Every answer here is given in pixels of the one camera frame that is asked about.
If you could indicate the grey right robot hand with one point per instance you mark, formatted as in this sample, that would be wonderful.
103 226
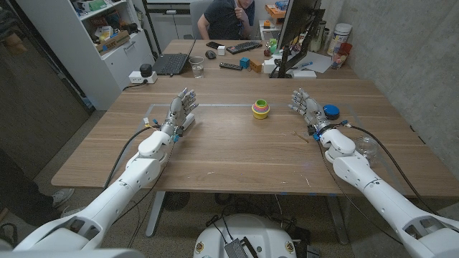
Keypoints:
312 111

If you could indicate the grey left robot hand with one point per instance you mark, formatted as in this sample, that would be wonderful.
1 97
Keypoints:
177 113

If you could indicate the blue round button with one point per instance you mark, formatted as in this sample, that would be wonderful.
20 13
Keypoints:
331 112

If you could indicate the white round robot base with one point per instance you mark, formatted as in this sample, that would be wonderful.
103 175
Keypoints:
258 233

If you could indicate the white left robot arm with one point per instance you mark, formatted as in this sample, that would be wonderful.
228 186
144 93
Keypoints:
138 175

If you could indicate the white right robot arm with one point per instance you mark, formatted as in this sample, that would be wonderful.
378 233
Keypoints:
362 175

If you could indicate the small brass wrench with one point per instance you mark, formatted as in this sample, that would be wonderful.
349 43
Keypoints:
299 136

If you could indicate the colourful stacked cups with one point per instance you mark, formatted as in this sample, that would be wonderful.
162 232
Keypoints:
260 109

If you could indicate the flat white box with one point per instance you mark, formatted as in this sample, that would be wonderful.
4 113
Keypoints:
305 74

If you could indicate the blue pen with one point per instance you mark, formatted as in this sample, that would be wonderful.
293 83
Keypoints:
304 65

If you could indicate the white paper sheet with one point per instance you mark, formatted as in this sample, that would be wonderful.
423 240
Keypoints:
317 62

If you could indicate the clear drinking glass with water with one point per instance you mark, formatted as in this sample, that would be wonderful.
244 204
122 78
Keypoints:
197 68

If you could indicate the black laptop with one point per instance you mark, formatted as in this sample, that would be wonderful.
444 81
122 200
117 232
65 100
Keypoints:
171 63

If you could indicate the black power adapter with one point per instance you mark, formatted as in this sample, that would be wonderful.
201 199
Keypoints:
146 70

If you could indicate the black monitor stand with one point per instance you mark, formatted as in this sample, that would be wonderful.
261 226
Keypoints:
285 64

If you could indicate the white power strip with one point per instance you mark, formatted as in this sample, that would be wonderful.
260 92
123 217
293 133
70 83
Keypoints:
136 77

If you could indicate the black computer mouse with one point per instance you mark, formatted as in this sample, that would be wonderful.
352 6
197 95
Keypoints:
211 54

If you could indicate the black remote control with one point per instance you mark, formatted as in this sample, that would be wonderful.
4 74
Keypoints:
231 66

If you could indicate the orange wooden block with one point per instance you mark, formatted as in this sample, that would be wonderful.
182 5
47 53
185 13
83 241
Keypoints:
256 66

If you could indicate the small white cube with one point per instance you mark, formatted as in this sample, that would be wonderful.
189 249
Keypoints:
221 50

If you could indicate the green object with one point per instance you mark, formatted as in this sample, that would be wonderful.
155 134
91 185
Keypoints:
272 46

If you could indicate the black phone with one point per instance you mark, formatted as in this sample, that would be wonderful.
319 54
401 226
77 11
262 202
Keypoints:
214 45

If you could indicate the white canister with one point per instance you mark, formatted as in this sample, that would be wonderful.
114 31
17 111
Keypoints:
339 37

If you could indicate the blue cube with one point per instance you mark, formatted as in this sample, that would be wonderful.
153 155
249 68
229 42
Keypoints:
245 63

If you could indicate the black round fan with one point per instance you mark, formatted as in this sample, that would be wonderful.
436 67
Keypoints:
176 200

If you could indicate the small white shelf unit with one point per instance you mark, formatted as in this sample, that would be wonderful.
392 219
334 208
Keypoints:
267 34

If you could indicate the black keyboard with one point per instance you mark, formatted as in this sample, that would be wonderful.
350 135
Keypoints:
244 47

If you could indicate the cardboard box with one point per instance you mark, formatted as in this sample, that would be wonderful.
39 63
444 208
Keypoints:
114 42

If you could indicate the black monitor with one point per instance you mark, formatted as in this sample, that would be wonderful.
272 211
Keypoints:
297 18

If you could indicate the white shelf cabinet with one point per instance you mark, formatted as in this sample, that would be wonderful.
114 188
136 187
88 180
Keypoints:
89 71

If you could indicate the grey office chair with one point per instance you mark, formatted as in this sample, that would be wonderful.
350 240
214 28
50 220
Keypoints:
196 14

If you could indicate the seated person in dark shirt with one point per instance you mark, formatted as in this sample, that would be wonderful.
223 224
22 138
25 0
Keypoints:
224 21

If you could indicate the grey table leg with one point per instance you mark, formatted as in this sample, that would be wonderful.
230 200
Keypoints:
337 218
156 215

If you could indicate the orange box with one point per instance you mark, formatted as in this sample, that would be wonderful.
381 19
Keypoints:
274 12

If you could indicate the green box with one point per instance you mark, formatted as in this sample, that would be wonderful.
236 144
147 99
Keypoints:
97 5

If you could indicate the grey heat sink module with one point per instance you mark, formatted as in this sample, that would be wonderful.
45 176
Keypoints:
236 249

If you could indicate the standing person with grey shoes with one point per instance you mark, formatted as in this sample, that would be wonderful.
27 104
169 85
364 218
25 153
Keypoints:
21 197

